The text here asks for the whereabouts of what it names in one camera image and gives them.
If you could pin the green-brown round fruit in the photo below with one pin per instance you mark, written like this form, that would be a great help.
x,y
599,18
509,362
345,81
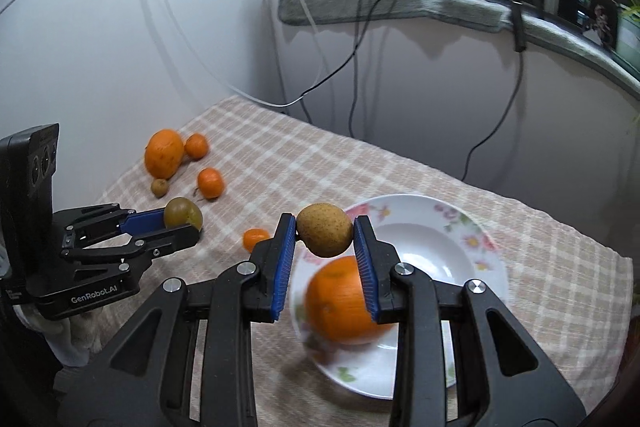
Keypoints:
x,y
185,213

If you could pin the large oval orange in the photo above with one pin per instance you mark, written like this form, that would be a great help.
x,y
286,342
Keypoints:
x,y
163,153

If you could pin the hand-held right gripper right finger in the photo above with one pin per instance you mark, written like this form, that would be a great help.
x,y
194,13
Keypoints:
x,y
367,277

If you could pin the white floral plate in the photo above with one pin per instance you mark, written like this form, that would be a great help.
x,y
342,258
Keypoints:
x,y
435,257

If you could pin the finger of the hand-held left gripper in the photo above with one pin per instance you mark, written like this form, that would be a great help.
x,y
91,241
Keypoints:
x,y
142,221
170,239

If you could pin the small brown kiwi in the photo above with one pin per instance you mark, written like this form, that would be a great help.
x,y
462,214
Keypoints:
x,y
160,188

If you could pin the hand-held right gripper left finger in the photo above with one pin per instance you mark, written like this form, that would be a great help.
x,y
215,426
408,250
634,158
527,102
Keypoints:
x,y
282,267

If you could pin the round orange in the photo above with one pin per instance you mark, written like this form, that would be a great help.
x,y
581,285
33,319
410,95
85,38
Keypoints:
x,y
340,302

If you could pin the brown pear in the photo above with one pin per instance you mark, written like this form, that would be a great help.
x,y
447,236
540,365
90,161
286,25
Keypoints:
x,y
325,229

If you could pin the tiny tangerine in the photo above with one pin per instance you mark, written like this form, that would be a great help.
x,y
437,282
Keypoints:
x,y
255,240

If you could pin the beige checked tablecloth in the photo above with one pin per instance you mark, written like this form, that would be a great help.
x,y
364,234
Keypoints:
x,y
350,167

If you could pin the grey windowsill mat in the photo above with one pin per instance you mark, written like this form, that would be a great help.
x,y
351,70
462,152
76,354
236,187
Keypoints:
x,y
400,4

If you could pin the small tangerine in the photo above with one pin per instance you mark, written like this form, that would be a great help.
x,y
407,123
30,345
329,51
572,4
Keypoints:
x,y
210,183
196,146

